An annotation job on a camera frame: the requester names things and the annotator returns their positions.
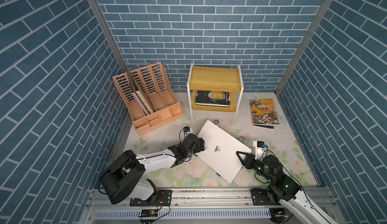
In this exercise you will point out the black book on shelf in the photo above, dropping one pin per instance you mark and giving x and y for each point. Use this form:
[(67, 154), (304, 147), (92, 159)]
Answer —
[(212, 98)]

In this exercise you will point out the pink desk file organizer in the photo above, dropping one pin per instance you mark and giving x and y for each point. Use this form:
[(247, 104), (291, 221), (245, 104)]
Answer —
[(153, 82)]

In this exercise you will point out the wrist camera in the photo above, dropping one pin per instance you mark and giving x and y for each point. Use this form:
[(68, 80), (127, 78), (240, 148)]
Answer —
[(186, 130), (260, 149)]

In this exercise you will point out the floral table mat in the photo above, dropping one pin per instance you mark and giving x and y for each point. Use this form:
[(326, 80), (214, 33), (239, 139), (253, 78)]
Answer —
[(195, 173)]

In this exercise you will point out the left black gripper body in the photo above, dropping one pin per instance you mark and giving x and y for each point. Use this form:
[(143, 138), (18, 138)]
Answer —
[(202, 148)]

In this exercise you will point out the colourful illustrated book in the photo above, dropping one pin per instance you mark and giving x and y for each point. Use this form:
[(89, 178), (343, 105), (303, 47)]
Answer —
[(264, 112)]

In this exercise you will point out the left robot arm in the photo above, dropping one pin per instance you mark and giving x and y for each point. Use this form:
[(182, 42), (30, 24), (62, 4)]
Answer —
[(123, 177)]

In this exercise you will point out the small green circuit board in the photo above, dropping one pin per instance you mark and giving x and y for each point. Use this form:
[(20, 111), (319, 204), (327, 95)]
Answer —
[(149, 213)]

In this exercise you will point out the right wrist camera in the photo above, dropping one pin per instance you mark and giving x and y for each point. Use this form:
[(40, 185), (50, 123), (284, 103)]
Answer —
[(260, 149)]

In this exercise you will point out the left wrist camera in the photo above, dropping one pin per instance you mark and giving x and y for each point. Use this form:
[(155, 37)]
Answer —
[(186, 130)]

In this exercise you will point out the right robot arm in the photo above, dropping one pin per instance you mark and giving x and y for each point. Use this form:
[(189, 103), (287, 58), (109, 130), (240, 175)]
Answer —
[(285, 190)]

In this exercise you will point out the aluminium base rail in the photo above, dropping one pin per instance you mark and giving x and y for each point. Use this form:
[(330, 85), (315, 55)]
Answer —
[(213, 205)]

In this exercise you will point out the wooden white-framed shelf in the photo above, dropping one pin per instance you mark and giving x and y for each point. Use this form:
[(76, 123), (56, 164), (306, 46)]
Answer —
[(202, 78)]

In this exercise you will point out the papers in organizer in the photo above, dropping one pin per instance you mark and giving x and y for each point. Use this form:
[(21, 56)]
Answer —
[(142, 101)]

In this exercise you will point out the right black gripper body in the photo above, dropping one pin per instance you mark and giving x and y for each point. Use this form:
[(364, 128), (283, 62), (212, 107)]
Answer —
[(255, 165)]

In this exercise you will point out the silver laptop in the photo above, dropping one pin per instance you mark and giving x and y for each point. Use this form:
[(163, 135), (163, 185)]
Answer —
[(222, 151)]

